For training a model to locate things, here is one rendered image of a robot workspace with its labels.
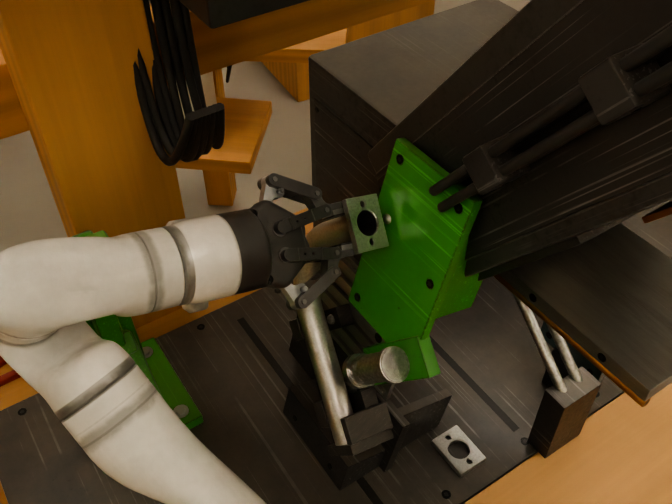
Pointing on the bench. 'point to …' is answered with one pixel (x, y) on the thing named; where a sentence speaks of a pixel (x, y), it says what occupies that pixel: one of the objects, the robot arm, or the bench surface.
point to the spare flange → (456, 458)
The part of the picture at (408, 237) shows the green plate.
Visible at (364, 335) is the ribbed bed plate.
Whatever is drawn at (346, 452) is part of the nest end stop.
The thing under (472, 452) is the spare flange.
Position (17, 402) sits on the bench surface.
